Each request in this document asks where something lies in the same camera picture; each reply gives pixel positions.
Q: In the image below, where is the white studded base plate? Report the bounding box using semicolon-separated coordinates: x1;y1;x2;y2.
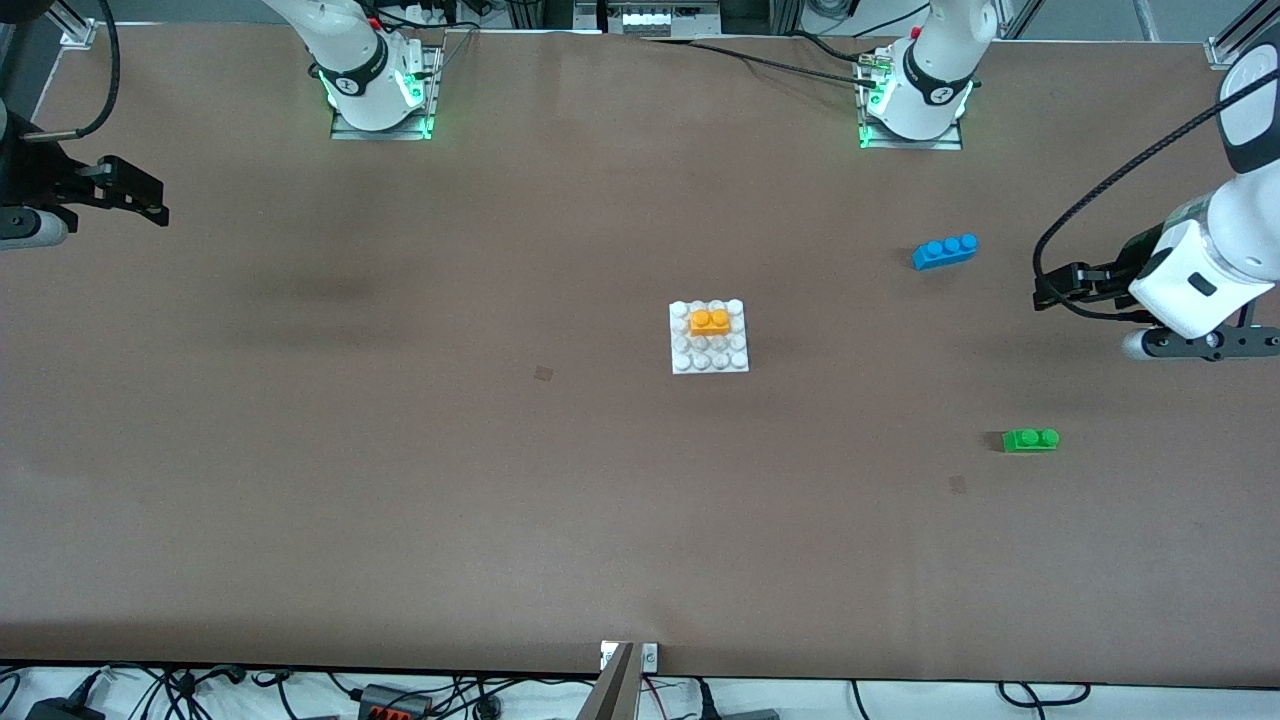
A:
668;298;752;376

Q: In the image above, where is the blue three-stud block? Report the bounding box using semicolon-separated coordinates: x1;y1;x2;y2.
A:
911;234;980;271

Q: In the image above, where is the silver socket strip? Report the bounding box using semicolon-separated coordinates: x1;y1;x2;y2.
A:
604;0;723;39

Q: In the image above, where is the black power adapter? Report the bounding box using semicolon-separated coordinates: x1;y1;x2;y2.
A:
24;696;107;720

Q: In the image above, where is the grey adapter with orange levers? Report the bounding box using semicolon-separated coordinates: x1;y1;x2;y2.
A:
358;683;433;720

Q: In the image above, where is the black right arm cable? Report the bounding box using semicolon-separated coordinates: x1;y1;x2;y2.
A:
20;0;122;142

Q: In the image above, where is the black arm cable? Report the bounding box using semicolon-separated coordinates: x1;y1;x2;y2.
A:
1032;92;1280;323
20;0;122;142

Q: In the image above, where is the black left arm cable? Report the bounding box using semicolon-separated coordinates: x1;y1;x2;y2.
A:
1032;92;1280;323

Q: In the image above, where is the black cable on table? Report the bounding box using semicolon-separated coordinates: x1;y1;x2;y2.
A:
640;34;883;89

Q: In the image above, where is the metal table edge bracket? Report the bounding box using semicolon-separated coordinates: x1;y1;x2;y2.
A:
576;641;661;720

